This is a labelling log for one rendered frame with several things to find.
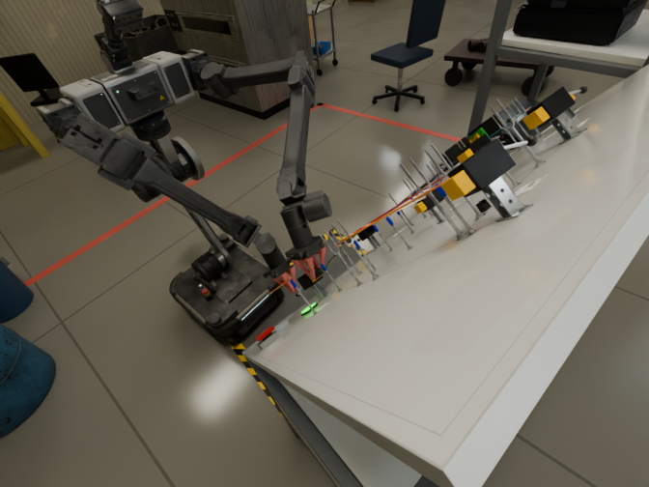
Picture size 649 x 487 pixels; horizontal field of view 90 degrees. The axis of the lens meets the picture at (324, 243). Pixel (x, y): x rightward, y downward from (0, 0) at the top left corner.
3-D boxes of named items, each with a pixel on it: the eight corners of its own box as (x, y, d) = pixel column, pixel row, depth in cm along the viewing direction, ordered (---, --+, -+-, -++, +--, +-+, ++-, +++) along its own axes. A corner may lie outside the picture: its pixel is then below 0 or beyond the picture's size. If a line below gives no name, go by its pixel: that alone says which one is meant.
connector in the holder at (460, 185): (476, 186, 39) (464, 169, 39) (465, 195, 39) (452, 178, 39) (462, 193, 43) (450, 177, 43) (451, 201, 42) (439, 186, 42)
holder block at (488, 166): (578, 170, 39) (533, 110, 40) (508, 224, 38) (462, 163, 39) (550, 180, 44) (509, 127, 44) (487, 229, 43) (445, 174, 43)
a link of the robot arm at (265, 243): (247, 214, 102) (232, 239, 101) (245, 212, 91) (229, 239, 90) (280, 235, 104) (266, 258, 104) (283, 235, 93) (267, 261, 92)
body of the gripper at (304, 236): (327, 241, 89) (318, 216, 87) (301, 259, 83) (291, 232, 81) (311, 243, 94) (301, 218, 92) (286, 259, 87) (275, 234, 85)
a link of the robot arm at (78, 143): (77, 100, 63) (47, 144, 62) (147, 146, 71) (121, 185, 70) (91, 119, 100) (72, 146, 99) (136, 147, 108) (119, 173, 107)
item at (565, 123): (616, 106, 61) (586, 68, 61) (572, 140, 60) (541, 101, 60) (594, 118, 65) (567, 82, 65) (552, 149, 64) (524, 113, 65)
